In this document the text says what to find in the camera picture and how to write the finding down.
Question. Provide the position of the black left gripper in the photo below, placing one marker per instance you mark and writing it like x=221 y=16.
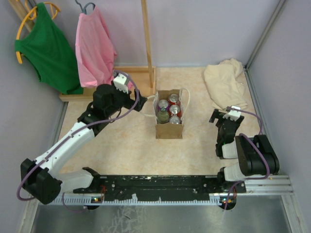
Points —
x=130 y=103

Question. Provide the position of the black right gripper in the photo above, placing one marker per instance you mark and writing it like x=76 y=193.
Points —
x=218 y=115

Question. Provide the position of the purple soda can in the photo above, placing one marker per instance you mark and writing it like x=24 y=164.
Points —
x=163 y=104

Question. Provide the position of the green glass bottle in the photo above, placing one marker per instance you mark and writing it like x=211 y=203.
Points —
x=163 y=116

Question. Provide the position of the red soda can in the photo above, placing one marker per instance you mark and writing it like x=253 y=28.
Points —
x=173 y=99
x=175 y=110

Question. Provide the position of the brown canvas bag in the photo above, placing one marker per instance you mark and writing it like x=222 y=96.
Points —
x=168 y=130

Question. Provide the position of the silver top purple can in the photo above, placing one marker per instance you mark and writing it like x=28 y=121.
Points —
x=175 y=120

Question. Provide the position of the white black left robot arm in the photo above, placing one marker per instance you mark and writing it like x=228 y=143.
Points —
x=91 y=122

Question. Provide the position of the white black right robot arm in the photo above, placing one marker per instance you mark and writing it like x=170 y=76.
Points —
x=256 y=156

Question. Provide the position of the wooden clothes rack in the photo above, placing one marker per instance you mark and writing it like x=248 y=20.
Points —
x=144 y=77

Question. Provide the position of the red soda can back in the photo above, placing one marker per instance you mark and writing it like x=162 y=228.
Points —
x=173 y=99

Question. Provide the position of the beige crumpled cloth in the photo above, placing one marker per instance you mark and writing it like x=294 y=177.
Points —
x=222 y=85

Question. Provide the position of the pink t-shirt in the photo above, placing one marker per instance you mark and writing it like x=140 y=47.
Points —
x=94 y=50

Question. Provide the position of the grey clothes hanger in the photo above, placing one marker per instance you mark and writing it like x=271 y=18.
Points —
x=84 y=8

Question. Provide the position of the green tank top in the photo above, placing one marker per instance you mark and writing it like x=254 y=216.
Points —
x=48 y=50

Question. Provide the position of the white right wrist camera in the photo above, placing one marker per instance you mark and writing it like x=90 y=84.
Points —
x=233 y=113

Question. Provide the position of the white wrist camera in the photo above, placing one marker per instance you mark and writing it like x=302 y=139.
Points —
x=233 y=113
x=121 y=83

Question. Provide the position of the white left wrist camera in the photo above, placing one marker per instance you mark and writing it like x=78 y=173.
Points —
x=121 y=83

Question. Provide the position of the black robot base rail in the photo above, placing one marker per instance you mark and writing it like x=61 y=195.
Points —
x=154 y=188

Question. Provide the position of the aluminium frame rail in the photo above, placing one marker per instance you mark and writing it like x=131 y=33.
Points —
x=267 y=182

